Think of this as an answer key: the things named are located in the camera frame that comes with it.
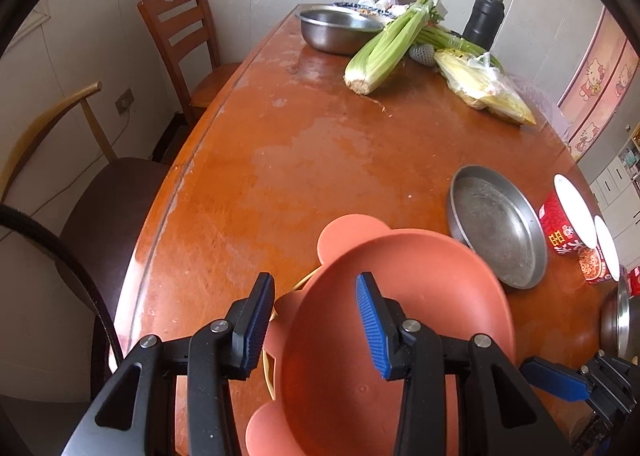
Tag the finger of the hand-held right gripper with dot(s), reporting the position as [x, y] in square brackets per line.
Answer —
[550, 380]

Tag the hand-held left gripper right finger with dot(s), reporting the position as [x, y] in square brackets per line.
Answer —
[372, 331]

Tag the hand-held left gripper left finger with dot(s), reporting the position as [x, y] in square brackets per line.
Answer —
[257, 331]

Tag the pink plastic bowl with ears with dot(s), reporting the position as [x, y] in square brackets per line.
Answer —
[325, 336]

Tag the paper bowl with food print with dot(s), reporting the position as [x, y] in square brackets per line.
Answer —
[592, 263]

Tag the red paper bowl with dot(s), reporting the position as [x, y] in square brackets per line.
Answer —
[555, 226]

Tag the round metal pan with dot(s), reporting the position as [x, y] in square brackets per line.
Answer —
[495, 226]

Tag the white shelf cabinet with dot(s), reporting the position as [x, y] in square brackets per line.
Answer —
[617, 196]

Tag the chair with brown seat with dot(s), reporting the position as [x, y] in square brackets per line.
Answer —
[110, 206]

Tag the wooden slat-back chair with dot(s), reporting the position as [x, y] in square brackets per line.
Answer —
[215, 86]

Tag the bag of yellow corn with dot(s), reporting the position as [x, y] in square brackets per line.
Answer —
[480, 86]

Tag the purple cloth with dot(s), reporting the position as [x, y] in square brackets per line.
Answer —
[547, 108]

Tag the grey foam fruit net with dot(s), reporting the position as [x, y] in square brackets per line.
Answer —
[422, 56]

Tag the large celery bunch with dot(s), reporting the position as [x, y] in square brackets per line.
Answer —
[385, 48]

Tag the steel basin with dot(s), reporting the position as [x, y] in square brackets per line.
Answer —
[330, 36]

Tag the thin green celery bunch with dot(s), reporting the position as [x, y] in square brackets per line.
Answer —
[440, 38]

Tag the pink cartoon cat wardrobe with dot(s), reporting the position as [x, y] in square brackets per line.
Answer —
[600, 81]

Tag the blue patterned plate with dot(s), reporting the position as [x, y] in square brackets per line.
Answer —
[345, 4]

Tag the black thermos bottle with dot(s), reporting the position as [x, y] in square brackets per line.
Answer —
[482, 21]

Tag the wall socket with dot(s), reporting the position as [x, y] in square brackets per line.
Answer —
[124, 101]

